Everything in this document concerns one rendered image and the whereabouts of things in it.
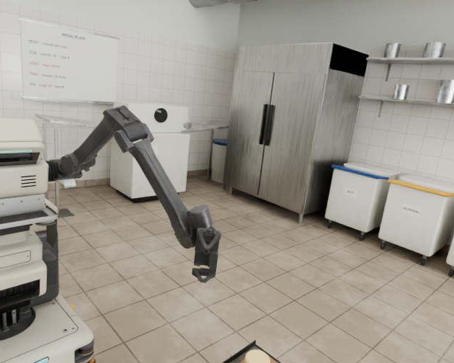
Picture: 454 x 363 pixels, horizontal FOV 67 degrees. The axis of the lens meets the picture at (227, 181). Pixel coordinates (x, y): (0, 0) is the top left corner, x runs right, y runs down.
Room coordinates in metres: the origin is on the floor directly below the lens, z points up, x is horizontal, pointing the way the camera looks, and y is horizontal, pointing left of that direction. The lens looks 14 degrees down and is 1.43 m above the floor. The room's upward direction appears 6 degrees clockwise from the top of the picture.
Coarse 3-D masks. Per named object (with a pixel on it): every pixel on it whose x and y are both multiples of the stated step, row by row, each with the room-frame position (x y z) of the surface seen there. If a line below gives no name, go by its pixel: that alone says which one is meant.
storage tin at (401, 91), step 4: (396, 84) 3.93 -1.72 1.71; (400, 84) 3.89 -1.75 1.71; (396, 88) 3.92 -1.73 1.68; (400, 88) 3.89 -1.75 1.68; (404, 88) 3.88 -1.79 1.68; (408, 88) 3.89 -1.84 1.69; (396, 92) 3.91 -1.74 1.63; (400, 92) 3.88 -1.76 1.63; (404, 92) 3.88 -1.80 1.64; (396, 96) 3.90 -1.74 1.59; (400, 96) 3.88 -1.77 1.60; (404, 96) 3.88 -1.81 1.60
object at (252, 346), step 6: (252, 342) 0.63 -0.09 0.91; (246, 348) 0.62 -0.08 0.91; (252, 348) 0.63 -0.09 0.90; (258, 348) 0.63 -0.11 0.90; (234, 354) 0.59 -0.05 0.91; (240, 354) 0.60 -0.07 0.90; (228, 360) 0.58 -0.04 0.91; (234, 360) 0.59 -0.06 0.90; (240, 360) 0.59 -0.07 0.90; (276, 360) 0.60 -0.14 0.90
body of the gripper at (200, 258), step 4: (208, 240) 0.90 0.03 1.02; (212, 240) 0.91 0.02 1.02; (208, 244) 0.90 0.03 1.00; (216, 244) 0.90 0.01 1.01; (204, 248) 0.90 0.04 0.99; (212, 248) 0.91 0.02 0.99; (216, 248) 0.91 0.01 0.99; (196, 252) 0.90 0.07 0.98; (200, 252) 0.90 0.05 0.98; (204, 252) 0.89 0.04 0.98; (208, 252) 0.89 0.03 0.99; (196, 256) 0.90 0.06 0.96; (200, 256) 0.90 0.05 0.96; (204, 256) 0.91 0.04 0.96; (208, 256) 0.91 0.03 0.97; (196, 260) 0.90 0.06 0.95; (200, 260) 0.90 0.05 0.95; (204, 260) 0.91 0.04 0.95; (196, 264) 0.90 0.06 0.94; (200, 264) 0.90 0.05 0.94; (204, 264) 0.91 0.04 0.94
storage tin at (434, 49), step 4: (428, 44) 3.76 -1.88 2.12; (432, 44) 3.72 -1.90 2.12; (436, 44) 3.70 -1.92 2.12; (440, 44) 3.69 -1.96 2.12; (444, 44) 3.70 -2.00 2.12; (428, 48) 3.74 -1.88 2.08; (432, 48) 3.71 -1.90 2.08; (436, 48) 3.69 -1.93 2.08; (440, 48) 3.69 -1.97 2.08; (444, 48) 3.71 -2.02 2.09; (424, 52) 3.79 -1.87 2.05; (428, 52) 3.73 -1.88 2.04; (432, 52) 3.70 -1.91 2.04; (436, 52) 3.69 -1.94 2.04; (440, 52) 3.69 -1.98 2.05; (424, 56) 3.77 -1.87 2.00; (428, 56) 3.73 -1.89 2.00; (432, 56) 3.70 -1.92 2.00; (436, 56) 3.69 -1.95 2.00; (440, 56) 3.70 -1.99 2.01
